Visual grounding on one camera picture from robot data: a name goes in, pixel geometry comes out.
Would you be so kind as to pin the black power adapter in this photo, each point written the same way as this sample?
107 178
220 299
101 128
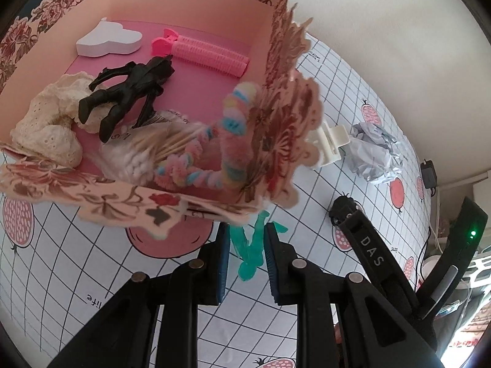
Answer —
429 174

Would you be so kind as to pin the pink hair roller clip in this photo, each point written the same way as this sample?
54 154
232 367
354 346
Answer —
207 55

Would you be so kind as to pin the crumpled white paper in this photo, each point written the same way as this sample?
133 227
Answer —
372 157

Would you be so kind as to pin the black toy car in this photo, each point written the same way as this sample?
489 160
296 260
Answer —
338 205

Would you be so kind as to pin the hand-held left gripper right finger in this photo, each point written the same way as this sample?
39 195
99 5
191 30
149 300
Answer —
274 268

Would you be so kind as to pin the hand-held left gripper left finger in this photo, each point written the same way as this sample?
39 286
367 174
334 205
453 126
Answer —
221 272

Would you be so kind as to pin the cream lace cloth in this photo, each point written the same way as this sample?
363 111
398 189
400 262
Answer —
46 138

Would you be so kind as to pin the pastel chenille twist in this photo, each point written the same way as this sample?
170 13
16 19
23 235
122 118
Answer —
234 111

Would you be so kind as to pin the white plastic chair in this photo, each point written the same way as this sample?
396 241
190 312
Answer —
479 266

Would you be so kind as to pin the cream hair claw clip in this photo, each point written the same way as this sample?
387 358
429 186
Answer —
330 142

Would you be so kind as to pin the black toy figure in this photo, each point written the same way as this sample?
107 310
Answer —
134 80

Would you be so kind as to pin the bag of cotton swabs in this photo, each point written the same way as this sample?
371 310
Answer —
153 143

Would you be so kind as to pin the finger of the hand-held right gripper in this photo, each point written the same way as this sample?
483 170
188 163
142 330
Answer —
368 249

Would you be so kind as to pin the floral paper box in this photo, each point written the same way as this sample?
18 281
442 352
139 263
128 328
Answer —
214 19

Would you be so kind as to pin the white foam shape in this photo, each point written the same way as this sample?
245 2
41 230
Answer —
111 42

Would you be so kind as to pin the green toy figure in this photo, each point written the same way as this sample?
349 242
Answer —
251 260

